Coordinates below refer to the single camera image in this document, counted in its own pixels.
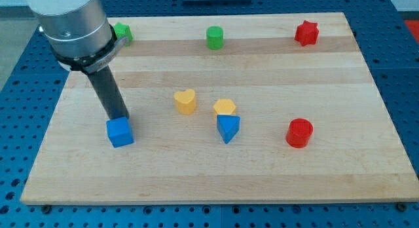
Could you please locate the red star block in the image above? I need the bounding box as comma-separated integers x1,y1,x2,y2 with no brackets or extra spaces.
294,20,319,47

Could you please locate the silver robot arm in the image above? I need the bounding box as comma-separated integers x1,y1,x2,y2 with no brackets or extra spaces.
26,0,129,119

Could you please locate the red cylinder block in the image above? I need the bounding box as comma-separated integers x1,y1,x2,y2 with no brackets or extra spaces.
285,118,314,148

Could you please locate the blue cube block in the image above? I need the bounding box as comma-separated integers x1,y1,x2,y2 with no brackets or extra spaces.
106,117,134,147

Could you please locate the blue triangle block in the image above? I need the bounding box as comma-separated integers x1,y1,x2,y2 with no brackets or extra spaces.
217,115,241,144

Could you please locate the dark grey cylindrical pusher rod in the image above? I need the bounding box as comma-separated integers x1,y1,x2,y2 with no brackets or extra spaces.
87,66,129,120

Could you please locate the yellow heart block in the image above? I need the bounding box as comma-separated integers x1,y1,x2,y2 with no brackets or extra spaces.
173,89,196,115

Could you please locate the wooden board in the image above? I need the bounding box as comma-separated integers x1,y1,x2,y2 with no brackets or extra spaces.
21,12,418,205

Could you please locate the green cylinder block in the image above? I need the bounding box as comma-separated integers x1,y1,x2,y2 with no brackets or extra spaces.
206,26,224,50

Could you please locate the yellow hexagon block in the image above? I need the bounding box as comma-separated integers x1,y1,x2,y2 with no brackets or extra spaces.
213,98,236,119

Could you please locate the green star block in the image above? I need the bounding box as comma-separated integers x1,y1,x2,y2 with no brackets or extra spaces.
113,22,133,46

